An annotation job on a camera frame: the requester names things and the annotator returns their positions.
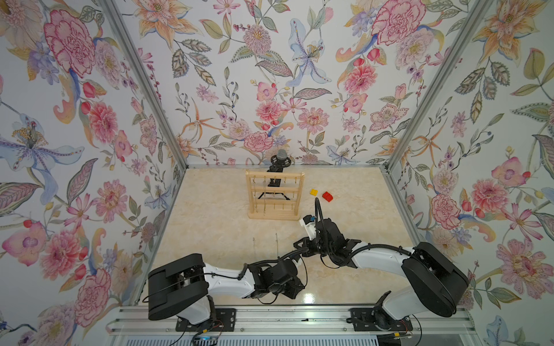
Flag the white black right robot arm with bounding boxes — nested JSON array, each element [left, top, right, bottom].
[[294, 199, 470, 322]]

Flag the red toy brick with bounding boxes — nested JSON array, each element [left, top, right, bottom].
[[322, 192, 334, 203]]

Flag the wooden jewelry display stand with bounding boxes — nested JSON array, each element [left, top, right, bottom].
[[245, 170, 305, 221]]

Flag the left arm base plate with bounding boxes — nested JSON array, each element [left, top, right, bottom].
[[175, 308, 237, 333]]

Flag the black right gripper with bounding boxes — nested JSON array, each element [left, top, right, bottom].
[[292, 235, 336, 257]]

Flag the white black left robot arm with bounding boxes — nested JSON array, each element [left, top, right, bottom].
[[144, 248, 308, 325]]

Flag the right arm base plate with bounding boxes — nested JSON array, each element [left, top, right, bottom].
[[347, 307, 413, 332]]

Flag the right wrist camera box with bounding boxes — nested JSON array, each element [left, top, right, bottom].
[[299, 215, 317, 241]]

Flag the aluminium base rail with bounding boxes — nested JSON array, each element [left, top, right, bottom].
[[107, 305, 482, 345]]

